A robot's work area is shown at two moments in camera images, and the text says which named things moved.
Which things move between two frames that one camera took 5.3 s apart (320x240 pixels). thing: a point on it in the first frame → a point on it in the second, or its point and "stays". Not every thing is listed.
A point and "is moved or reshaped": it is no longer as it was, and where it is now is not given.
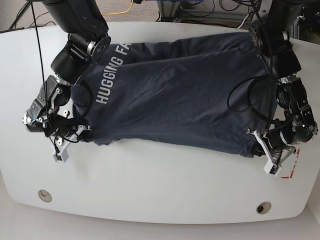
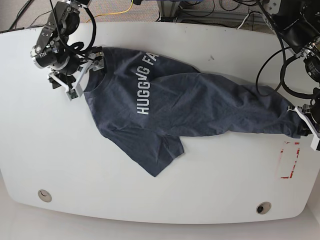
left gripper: (66, 130) → (73, 82)
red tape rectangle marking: (291, 175) stays
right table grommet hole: (263, 207) stays
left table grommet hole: (44, 195) stays
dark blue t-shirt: (207, 91) is moved or reshaped
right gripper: (276, 150) → (307, 112)
